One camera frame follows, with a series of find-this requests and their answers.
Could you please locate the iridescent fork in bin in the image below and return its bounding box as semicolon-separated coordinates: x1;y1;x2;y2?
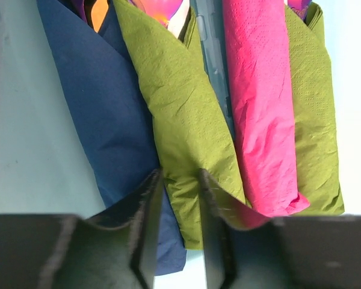
287;0;312;20

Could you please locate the teal translucent plastic bin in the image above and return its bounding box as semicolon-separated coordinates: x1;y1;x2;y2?
0;0;361;289

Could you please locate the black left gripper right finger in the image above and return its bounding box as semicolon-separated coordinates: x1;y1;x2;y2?
199;170;361;289

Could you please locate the green rolled napkin in bin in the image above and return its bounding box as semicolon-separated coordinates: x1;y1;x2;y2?
285;2;345;215

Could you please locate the clear plastic utensil in bin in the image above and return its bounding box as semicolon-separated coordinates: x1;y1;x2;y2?
190;0;235;135

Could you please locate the blue rolled napkin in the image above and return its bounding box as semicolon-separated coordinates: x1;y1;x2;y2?
35;0;188;276

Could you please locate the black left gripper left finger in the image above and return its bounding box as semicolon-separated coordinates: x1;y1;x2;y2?
0;169;163;288

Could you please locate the green paper napkin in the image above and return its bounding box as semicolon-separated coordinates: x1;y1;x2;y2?
114;1;245;250

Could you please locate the pink rolled napkin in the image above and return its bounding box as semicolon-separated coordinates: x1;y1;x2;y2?
223;1;310;217

